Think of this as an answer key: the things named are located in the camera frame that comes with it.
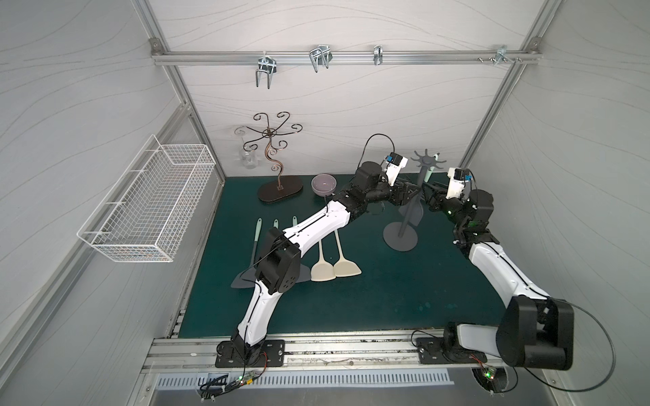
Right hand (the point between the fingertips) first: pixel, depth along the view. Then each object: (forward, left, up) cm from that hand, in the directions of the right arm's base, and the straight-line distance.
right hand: (430, 181), depth 80 cm
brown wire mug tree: (+18, +57, -26) cm, 66 cm away
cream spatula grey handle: (-21, +35, -26) cm, 48 cm away
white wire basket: (-18, +82, +5) cm, 84 cm away
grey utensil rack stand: (-3, +6, -29) cm, 30 cm away
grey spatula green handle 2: (-21, +41, -26) cm, 53 cm away
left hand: (-4, +5, +2) cm, 7 cm away
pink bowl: (+19, +37, -24) cm, 48 cm away
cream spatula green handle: (-18, +27, -27) cm, 42 cm away
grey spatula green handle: (0, +56, -28) cm, 63 cm away
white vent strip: (-51, +28, -28) cm, 65 cm away
